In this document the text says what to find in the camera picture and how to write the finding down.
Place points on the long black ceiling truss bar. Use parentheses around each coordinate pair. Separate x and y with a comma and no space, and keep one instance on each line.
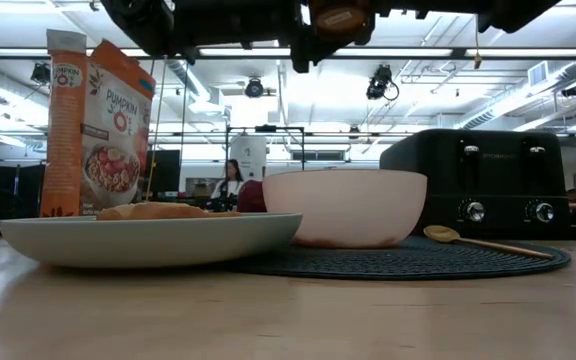
(418,52)

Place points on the pumpkin O's cereal box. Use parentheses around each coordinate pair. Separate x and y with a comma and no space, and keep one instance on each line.
(103,125)

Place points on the black background monitor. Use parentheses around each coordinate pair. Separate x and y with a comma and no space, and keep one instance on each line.
(165,172)

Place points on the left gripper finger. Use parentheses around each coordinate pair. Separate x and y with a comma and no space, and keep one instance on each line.
(368,30)
(305,52)

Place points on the dark round woven placemat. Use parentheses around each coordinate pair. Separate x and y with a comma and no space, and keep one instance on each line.
(418,262)

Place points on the person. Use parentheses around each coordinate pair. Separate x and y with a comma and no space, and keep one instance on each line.
(230,182)

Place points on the white shallow plate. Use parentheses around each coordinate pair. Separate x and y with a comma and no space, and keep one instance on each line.
(143,240)

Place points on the dark red round fruit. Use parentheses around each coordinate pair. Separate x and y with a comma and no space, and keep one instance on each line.
(251,197)

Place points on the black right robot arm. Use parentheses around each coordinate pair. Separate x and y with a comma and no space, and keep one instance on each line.
(518,12)

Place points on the white background machine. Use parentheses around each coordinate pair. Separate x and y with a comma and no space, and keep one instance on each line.
(253,152)

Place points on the black ceiling spotlight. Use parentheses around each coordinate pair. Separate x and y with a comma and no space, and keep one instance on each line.
(254,88)
(573,90)
(379,82)
(41,74)

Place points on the gold faceted glass of juice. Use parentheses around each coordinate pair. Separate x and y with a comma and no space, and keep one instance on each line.
(340,20)

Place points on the grey air vent grille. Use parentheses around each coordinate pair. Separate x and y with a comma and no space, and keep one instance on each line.
(538,73)

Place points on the wooden spoon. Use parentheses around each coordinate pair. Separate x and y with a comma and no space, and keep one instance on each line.
(440,233)

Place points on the brown bagel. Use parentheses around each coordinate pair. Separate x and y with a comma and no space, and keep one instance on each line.
(153,211)

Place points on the black four-slot toaster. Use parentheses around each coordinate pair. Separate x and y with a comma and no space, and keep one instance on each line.
(498,185)

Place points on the white round bowl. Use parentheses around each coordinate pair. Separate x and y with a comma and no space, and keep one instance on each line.
(345,210)

